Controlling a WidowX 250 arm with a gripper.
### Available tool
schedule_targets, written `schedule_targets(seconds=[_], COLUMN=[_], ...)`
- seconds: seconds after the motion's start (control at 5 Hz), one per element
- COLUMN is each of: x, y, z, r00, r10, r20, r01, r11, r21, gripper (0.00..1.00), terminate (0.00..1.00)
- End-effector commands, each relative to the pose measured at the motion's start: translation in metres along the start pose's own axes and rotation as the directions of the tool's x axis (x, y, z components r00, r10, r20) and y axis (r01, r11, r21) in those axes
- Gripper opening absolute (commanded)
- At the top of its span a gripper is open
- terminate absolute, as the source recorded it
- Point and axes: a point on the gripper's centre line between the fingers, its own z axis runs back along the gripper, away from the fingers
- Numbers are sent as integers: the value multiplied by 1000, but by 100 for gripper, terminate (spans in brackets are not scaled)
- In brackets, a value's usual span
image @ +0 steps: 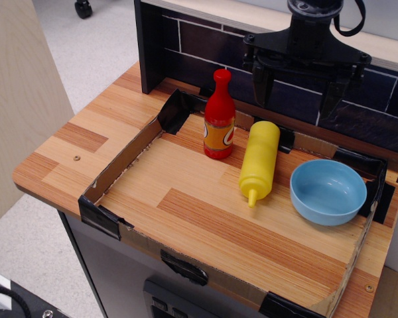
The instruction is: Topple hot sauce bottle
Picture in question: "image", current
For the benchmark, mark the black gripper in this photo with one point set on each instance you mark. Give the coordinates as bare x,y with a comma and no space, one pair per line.
306,48

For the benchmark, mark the red hot sauce bottle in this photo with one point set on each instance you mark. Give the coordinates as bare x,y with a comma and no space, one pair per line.
219,118

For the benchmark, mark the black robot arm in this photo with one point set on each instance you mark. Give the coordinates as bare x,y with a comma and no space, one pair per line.
322,11

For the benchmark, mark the yellow mustard squeeze bottle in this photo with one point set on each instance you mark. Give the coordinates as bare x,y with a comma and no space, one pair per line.
258,167

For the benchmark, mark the dark tile backsplash panel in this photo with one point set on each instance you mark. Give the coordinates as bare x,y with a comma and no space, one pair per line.
190,49

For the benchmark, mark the light blue bowl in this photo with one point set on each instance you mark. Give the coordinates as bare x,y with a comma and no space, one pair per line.
327,192

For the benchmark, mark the black caster wheel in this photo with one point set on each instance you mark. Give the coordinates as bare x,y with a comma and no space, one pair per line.
83,8

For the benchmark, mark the grey control panel with buttons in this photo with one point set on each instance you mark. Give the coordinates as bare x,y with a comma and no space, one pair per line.
164,303

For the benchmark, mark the grey cabinet under table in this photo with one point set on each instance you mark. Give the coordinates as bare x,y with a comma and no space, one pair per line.
117,272

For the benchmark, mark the light wooden board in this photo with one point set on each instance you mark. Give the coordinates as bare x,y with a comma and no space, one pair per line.
33,101

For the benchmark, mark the black metal base with screw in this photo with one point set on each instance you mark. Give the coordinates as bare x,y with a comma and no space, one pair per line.
16,301

